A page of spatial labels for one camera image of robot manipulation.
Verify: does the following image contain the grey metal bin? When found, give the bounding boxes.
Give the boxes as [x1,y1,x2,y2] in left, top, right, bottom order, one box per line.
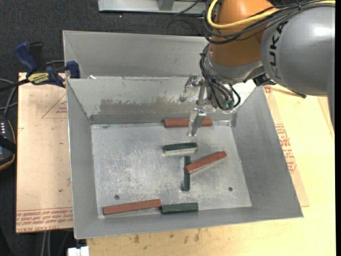
[62,30,304,240]

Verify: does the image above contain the brown cardboard board red print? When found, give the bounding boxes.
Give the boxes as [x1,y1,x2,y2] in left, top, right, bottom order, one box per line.
[15,72,311,234]

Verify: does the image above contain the red-brown flat block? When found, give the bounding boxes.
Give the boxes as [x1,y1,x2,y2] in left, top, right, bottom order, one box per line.
[102,198,163,217]
[183,150,228,175]
[163,118,214,129]

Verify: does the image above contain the dark green flat block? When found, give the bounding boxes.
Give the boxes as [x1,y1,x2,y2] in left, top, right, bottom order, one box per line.
[161,142,198,156]
[160,202,200,214]
[181,155,192,193]

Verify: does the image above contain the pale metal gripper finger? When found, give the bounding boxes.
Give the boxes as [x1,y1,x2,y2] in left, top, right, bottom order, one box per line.
[180,74,200,102]
[188,107,208,137]

